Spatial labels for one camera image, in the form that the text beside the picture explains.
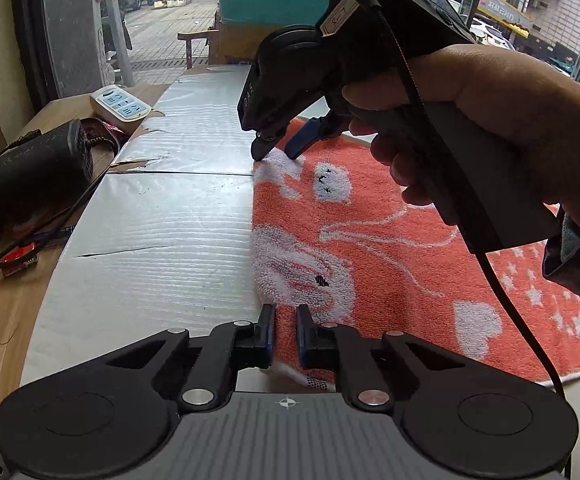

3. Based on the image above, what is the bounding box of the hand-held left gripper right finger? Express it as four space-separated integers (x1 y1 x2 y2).
295 304 475 413

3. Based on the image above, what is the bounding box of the black window frame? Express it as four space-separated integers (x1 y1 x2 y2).
10 0 63 108

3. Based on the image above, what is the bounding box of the yellow cardboard box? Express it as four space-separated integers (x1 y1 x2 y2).
217 22 271 65

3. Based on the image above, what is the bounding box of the wooden chair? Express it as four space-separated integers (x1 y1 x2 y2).
177 30 221 68

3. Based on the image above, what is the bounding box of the black power adapter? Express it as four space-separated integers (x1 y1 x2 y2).
0 119 96 233

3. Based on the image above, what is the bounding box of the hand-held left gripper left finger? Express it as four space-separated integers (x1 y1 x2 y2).
102 304 277 415

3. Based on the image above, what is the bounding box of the silver foam table mat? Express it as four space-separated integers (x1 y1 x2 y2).
20 64 580 396

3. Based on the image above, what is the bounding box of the person's right hand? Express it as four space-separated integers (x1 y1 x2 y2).
342 44 580 233

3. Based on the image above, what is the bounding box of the white power strip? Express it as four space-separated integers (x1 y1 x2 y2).
90 86 152 136

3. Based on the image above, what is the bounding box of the orange and white patterned towel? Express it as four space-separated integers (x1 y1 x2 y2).
251 116 580 393

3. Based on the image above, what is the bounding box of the white parked car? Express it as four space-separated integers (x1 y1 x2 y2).
467 16 516 51

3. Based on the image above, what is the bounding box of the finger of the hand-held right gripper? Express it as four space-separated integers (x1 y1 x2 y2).
250 127 283 163
284 116 345 160

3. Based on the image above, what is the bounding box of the aluminium ladder with red caps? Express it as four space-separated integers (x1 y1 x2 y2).
92 0 136 86

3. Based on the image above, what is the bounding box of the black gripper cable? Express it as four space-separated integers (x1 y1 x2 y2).
475 251 567 401

